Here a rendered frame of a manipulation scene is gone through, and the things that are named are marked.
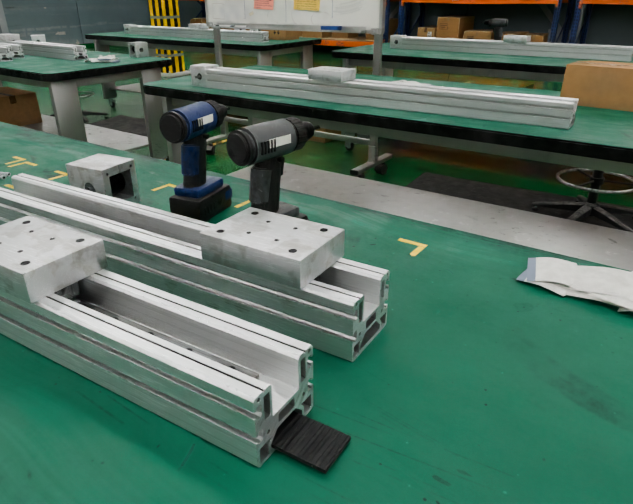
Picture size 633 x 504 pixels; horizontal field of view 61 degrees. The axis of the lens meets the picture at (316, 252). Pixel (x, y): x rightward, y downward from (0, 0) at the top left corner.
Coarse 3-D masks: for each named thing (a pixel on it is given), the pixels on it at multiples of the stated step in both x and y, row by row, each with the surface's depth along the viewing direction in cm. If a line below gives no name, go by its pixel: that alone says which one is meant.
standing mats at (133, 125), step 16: (112, 128) 512; (128, 128) 512; (144, 128) 512; (432, 176) 376; (448, 176) 375; (448, 192) 346; (464, 192) 346; (480, 192) 346; (496, 192) 346; (512, 192) 346; (528, 192) 346; (544, 192) 345; (528, 208) 320; (544, 208) 320; (608, 224) 298
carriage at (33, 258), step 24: (0, 240) 69; (24, 240) 69; (48, 240) 69; (72, 240) 69; (96, 240) 69; (0, 264) 63; (24, 264) 62; (48, 264) 63; (72, 264) 66; (96, 264) 69; (0, 288) 65; (24, 288) 62; (48, 288) 64; (72, 288) 68
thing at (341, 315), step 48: (0, 192) 97; (48, 192) 100; (144, 240) 79; (192, 240) 84; (192, 288) 77; (240, 288) 71; (288, 288) 67; (336, 288) 65; (384, 288) 70; (288, 336) 70; (336, 336) 65
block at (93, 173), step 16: (80, 160) 112; (96, 160) 112; (112, 160) 112; (128, 160) 111; (80, 176) 109; (96, 176) 107; (112, 176) 111; (128, 176) 113; (96, 192) 109; (112, 192) 112; (128, 192) 115
